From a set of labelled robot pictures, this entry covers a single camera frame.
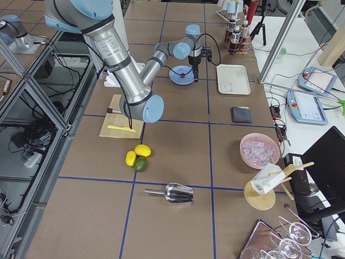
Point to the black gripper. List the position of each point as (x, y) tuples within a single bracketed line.
[(194, 61)]

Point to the blue plate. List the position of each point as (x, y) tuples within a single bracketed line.
[(175, 75)]

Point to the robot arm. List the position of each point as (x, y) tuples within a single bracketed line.
[(95, 20)]

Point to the cream bear tray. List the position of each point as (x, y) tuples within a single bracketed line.
[(232, 79)]

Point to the tea bottle white cap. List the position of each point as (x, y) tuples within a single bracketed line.
[(244, 29)]

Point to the pale green cup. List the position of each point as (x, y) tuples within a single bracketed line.
[(220, 3)]

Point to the blue cup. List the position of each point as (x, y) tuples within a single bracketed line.
[(231, 7)]

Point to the red cylinder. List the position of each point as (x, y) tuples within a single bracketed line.
[(251, 11)]

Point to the green bowl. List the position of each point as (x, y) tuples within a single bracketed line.
[(281, 53)]

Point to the steel cylinder black cap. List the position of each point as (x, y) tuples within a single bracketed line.
[(111, 110)]

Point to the yellow lemon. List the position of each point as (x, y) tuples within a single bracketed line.
[(130, 158), (142, 150)]

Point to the wooden cutting board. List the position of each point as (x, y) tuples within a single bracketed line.
[(119, 120)]

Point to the pink bowl with ice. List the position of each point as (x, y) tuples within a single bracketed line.
[(257, 150)]

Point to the yellow plastic knife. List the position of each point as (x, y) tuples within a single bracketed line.
[(113, 127)]

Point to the green lime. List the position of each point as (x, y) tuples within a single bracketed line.
[(140, 164)]

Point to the blue teach pendant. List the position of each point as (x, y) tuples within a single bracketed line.
[(306, 108), (317, 81)]

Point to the metal scoop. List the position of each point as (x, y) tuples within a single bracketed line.
[(174, 193)]

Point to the wooden stand round base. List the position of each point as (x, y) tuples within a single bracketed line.
[(267, 201)]

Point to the black monitor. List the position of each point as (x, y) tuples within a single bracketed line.
[(327, 154)]

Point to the wine glass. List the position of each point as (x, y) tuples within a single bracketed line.
[(297, 231)]

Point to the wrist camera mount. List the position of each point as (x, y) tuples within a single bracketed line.
[(207, 53)]

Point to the copper wire bottle rack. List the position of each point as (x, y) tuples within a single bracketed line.
[(242, 47)]

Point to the white wire cup rack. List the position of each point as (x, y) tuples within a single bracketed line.
[(222, 12)]

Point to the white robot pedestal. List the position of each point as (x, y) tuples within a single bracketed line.
[(119, 25)]

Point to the aluminium frame post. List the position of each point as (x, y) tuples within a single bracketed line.
[(286, 26)]

